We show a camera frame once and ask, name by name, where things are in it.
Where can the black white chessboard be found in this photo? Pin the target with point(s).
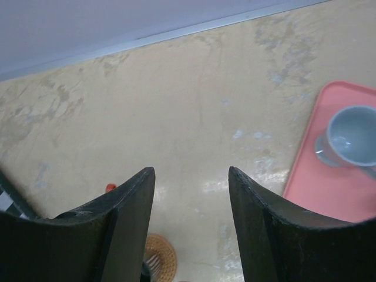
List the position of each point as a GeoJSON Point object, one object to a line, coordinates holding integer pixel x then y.
{"type": "Point", "coordinates": [12, 202]}

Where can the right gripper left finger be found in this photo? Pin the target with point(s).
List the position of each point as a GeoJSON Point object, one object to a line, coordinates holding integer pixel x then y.
{"type": "Point", "coordinates": [102, 240]}

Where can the round light cork coaster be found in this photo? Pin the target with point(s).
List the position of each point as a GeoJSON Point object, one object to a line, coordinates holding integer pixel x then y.
{"type": "Point", "coordinates": [160, 257]}

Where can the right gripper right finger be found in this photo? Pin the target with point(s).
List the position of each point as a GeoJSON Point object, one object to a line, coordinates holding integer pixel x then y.
{"type": "Point", "coordinates": [281, 241]}

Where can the pink tray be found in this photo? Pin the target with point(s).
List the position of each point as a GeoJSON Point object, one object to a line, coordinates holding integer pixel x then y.
{"type": "Point", "coordinates": [344, 193]}

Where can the pink cup gold inside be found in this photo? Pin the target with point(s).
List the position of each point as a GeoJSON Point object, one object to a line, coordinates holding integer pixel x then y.
{"type": "Point", "coordinates": [110, 187]}

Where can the large white mug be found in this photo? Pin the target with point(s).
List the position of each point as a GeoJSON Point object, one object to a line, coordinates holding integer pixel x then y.
{"type": "Point", "coordinates": [349, 140]}

